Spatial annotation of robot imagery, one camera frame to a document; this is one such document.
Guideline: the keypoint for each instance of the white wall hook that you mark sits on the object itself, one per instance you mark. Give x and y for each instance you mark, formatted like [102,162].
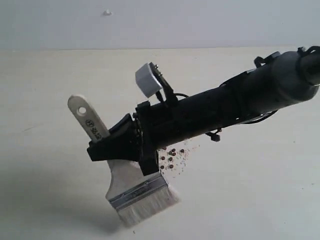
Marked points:
[107,13]

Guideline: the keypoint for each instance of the scattered brown pellets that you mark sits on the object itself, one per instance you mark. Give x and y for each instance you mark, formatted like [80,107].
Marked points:
[172,159]

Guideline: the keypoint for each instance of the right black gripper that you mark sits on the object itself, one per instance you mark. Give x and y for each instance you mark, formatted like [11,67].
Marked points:
[163,124]

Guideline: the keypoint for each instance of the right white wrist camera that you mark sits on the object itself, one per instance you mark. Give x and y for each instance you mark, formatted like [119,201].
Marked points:
[146,81]

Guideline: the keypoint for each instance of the white wooden paint brush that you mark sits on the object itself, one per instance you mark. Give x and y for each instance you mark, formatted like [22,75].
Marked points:
[134,196]

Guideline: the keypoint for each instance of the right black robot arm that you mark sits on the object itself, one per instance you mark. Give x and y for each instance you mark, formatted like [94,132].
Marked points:
[277,81]

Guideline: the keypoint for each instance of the pile of white grains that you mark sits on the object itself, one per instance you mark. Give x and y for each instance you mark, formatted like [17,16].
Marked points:
[190,146]

